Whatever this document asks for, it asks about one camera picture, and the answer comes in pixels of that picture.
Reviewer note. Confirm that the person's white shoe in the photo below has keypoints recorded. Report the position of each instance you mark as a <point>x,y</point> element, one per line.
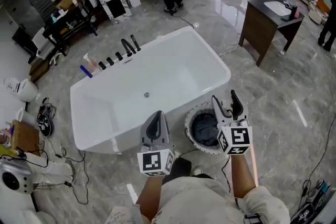
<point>197,170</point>
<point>177,153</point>

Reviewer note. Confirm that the dark grey cloth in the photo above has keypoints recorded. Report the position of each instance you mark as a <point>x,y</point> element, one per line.
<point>203,131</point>

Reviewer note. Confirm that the black vanity faucet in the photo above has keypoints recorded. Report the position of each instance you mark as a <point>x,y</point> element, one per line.
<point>290,14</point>

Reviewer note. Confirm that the silver round device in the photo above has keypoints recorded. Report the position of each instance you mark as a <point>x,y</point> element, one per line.
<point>14,178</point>

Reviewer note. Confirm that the white toilet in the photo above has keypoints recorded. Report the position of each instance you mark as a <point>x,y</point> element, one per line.
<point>25,89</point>

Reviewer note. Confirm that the white round basket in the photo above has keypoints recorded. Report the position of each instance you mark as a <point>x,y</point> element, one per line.
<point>189,119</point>

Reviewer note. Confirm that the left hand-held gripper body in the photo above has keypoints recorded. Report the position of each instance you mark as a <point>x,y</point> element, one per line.
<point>152,161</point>

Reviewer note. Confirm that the black round floor device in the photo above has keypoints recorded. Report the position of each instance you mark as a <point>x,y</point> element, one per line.
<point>46,123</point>

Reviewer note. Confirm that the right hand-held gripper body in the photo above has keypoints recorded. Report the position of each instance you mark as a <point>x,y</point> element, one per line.
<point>236,139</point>

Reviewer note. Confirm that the person's left forearm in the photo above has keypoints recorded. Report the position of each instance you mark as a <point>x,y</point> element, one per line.
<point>149,194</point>

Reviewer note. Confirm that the black bathtub faucet spout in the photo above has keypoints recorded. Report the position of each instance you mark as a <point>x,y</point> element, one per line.
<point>126,46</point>

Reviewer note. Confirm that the pink pump soap bottle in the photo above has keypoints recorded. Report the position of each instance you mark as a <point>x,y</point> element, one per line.
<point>91,65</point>

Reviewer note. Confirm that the chrome bathtub drain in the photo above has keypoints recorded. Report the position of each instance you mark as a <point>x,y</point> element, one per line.
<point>147,95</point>

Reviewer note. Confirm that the black overflow cover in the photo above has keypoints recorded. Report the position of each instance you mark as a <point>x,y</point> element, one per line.
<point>128,61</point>

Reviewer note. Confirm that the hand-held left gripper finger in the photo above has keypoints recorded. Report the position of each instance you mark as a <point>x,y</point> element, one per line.
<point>144,129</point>
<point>165,128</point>

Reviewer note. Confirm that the blue bottle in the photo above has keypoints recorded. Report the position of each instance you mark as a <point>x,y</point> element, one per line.
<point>86,71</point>

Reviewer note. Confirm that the black hand shower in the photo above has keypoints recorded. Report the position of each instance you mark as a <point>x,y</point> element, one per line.
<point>136,43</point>

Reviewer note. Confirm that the black shelf cart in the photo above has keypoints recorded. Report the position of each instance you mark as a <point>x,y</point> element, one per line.
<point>68,26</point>

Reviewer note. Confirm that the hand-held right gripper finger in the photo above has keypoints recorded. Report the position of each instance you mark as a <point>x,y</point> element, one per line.
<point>238,107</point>
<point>218,110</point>

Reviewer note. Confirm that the white vanity sink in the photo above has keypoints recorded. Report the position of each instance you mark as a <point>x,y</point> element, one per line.
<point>275,7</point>

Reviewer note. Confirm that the black faucet knob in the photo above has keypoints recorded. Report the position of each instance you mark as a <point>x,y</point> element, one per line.
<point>119,56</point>
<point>102,65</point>
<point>110,61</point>

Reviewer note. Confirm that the white marble cabinet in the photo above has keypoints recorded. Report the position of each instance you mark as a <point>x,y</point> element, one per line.
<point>113,2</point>

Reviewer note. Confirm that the person's right forearm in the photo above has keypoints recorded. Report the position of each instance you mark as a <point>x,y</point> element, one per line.
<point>242,175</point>

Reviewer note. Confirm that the person's white shirt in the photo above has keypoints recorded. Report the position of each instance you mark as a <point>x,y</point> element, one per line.
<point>199,202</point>

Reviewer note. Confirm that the white bathtub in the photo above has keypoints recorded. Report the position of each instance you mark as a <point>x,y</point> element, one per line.
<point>157,73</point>

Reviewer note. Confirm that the dark wooden vanity cabinet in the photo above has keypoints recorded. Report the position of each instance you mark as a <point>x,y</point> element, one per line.
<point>258,26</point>

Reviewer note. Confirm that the pink cup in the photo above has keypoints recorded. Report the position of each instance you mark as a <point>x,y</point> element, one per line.
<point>297,12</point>

